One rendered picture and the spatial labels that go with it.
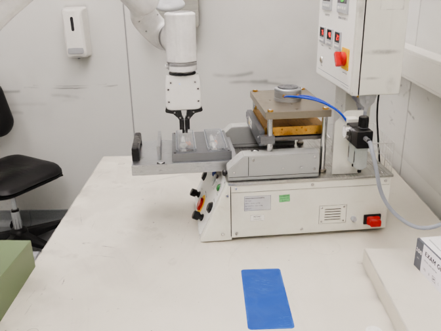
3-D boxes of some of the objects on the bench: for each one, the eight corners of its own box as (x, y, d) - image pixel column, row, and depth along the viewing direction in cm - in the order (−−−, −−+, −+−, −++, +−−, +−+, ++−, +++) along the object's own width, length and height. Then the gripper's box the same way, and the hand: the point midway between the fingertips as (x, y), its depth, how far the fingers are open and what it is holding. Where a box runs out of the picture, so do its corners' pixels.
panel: (195, 195, 168) (216, 146, 163) (199, 238, 140) (226, 182, 135) (189, 193, 168) (211, 144, 162) (193, 236, 140) (220, 179, 134)
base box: (346, 185, 175) (350, 138, 168) (390, 237, 140) (396, 181, 133) (195, 194, 170) (193, 146, 164) (201, 249, 135) (199, 192, 129)
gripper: (207, 65, 142) (209, 127, 148) (155, 67, 140) (159, 129, 147) (209, 69, 135) (211, 134, 141) (154, 71, 133) (159, 136, 140)
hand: (184, 125), depth 143 cm, fingers closed
